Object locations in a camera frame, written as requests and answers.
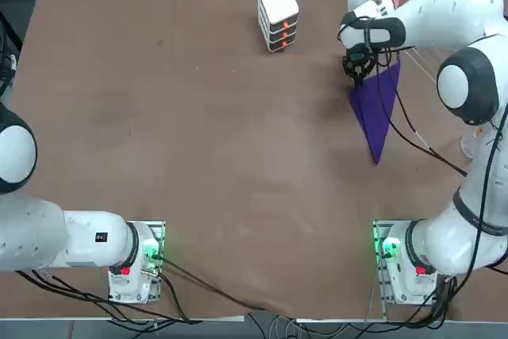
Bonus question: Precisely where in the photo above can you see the black base cable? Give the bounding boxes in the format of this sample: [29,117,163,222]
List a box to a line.
[157,255,287,315]

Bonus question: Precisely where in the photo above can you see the clear bottle with blue cap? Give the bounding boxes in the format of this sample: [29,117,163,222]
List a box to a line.
[460,126,483,160]

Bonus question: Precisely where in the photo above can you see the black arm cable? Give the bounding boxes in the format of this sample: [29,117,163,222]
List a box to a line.
[376,47,468,177]

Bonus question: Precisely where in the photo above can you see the purple cloth towel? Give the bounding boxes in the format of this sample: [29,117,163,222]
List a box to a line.
[348,59,401,166]

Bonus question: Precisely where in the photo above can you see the black cable bundle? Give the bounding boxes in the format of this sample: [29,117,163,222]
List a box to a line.
[14,269,204,325]
[396,266,508,327]

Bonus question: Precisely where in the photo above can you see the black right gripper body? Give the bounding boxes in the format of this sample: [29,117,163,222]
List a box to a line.
[347,43,375,67]

